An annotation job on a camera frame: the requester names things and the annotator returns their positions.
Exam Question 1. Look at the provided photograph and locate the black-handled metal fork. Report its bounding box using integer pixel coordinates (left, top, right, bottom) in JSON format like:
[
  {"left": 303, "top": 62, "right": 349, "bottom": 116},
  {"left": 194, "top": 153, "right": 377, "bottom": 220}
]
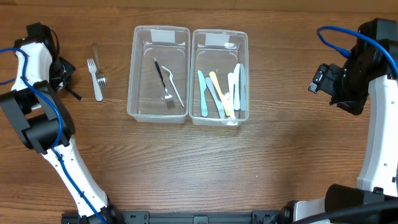
[{"left": 153, "top": 58, "right": 175, "bottom": 110}]

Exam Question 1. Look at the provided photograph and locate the thin white plastic fork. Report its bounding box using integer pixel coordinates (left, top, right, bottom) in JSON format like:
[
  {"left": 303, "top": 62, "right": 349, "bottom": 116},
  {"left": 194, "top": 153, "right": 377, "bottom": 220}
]
[{"left": 161, "top": 65, "right": 185, "bottom": 108}]

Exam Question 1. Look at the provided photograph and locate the white plastic knife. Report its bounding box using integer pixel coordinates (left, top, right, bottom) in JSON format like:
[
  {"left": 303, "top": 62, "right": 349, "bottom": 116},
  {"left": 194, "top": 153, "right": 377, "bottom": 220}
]
[{"left": 233, "top": 63, "right": 240, "bottom": 111}]

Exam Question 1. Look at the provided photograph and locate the cream plastic knife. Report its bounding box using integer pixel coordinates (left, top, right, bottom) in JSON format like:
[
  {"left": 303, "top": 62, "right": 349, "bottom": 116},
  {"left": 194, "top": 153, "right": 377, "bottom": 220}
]
[{"left": 228, "top": 73, "right": 236, "bottom": 119}]

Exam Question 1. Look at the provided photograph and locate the yellow plastic knife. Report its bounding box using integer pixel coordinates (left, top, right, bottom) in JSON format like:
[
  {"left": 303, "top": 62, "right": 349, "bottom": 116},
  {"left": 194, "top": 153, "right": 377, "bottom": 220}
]
[{"left": 209, "top": 72, "right": 230, "bottom": 116}]

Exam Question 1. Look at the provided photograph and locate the light blue knife top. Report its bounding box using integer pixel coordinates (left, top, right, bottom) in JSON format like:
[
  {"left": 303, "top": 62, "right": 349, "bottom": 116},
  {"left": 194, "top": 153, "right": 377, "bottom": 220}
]
[{"left": 197, "top": 70, "right": 208, "bottom": 118}]

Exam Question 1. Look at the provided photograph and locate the pale blue knife bottom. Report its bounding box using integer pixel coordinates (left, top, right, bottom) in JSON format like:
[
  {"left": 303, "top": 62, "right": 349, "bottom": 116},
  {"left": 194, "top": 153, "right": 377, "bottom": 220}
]
[{"left": 205, "top": 77, "right": 225, "bottom": 119}]

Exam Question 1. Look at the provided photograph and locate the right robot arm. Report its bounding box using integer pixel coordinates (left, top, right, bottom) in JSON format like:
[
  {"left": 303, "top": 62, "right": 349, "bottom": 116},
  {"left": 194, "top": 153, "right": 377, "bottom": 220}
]
[{"left": 278, "top": 18, "right": 397, "bottom": 223}]

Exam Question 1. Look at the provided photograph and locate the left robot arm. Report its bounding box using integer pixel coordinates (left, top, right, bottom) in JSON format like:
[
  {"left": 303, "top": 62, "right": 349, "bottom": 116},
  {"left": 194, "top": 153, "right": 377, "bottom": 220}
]
[{"left": 1, "top": 22, "right": 125, "bottom": 223}]

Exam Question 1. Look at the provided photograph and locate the left clear plastic container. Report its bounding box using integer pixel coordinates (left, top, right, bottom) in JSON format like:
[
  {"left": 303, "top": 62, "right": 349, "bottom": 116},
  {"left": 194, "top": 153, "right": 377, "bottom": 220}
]
[{"left": 127, "top": 26, "right": 191, "bottom": 123}]

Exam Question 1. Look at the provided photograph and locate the clear plastic container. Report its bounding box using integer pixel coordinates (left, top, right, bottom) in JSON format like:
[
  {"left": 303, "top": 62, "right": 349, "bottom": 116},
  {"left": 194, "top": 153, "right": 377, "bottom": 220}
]
[
  {"left": 188, "top": 29, "right": 250, "bottom": 126},
  {"left": 127, "top": 26, "right": 191, "bottom": 123}
]

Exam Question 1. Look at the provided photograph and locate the right clear plastic container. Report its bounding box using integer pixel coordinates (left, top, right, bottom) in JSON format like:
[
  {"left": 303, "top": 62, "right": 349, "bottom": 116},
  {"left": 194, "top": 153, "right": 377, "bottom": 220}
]
[{"left": 188, "top": 29, "right": 250, "bottom": 126}]

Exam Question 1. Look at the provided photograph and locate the short silver metal fork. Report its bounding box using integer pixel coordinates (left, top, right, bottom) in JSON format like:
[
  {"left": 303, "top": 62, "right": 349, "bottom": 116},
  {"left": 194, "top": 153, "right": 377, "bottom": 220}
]
[{"left": 91, "top": 43, "right": 106, "bottom": 90}]

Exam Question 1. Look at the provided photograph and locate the thick white plastic fork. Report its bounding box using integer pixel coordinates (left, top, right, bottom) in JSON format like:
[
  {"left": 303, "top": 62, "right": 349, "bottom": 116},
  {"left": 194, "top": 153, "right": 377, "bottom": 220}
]
[{"left": 87, "top": 58, "right": 103, "bottom": 101}]

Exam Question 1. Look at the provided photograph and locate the left blue cable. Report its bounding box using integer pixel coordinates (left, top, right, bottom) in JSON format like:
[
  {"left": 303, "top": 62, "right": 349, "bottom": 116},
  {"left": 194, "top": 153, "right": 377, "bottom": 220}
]
[{"left": 0, "top": 29, "right": 108, "bottom": 224}]

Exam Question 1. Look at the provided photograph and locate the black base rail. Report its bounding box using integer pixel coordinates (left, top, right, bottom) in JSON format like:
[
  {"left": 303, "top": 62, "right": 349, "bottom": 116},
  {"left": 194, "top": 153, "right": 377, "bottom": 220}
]
[{"left": 61, "top": 210, "right": 336, "bottom": 224}]

